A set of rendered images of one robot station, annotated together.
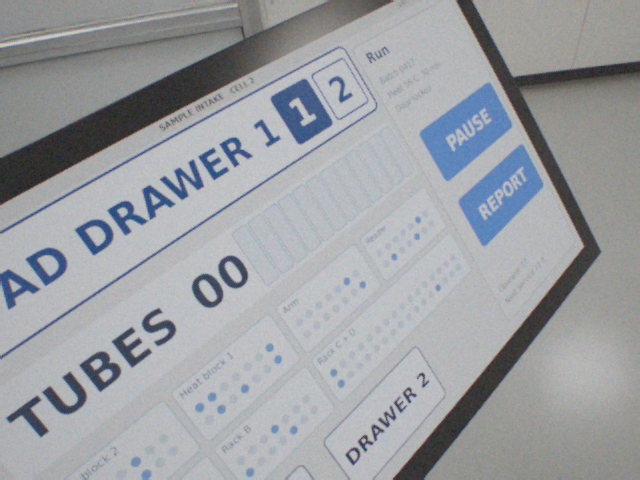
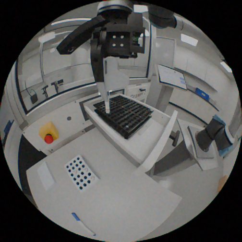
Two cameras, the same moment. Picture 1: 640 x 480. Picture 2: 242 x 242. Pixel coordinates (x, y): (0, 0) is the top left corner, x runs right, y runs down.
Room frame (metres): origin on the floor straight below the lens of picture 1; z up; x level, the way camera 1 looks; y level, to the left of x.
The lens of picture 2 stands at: (-0.94, 0.00, 1.05)
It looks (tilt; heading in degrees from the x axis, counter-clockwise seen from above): 42 degrees down; 37
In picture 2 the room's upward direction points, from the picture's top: 3 degrees clockwise
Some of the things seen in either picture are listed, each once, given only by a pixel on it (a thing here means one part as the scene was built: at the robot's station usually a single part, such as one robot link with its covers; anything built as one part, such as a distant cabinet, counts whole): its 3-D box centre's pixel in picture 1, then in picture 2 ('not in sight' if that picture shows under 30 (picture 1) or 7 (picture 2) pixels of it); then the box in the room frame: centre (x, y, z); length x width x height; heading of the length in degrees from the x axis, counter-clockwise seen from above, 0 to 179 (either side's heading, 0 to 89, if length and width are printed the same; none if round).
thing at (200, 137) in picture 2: not in sight; (207, 136); (-0.48, -0.41, 0.83); 0.15 x 0.15 x 0.10
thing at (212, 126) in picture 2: not in sight; (217, 126); (-0.49, -0.41, 0.95); 0.13 x 0.12 x 0.14; 20
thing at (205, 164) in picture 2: not in sight; (198, 147); (-0.47, -0.43, 0.70); 0.45 x 0.44 x 0.12; 109
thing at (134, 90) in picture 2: not in sight; (138, 92); (-0.40, 0.23, 0.87); 0.29 x 0.02 x 0.11; 172
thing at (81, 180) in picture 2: not in sight; (80, 173); (-1.02, 0.12, 0.78); 0.12 x 0.08 x 0.04; 88
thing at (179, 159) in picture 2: not in sight; (175, 162); (-0.48, -0.41, 0.38); 0.30 x 0.30 x 0.76; 19
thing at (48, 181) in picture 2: not in sight; (45, 175); (-1.21, 0.22, 0.77); 0.13 x 0.09 x 0.02; 96
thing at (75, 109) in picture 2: not in sight; (85, 88); (-0.61, 0.75, 0.87); 1.02 x 0.95 x 0.14; 172
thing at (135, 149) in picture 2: not in sight; (120, 112); (-0.73, 0.17, 0.86); 0.40 x 0.26 x 0.06; 82
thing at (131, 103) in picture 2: not in sight; (122, 112); (-0.73, 0.16, 0.87); 0.22 x 0.18 x 0.06; 82
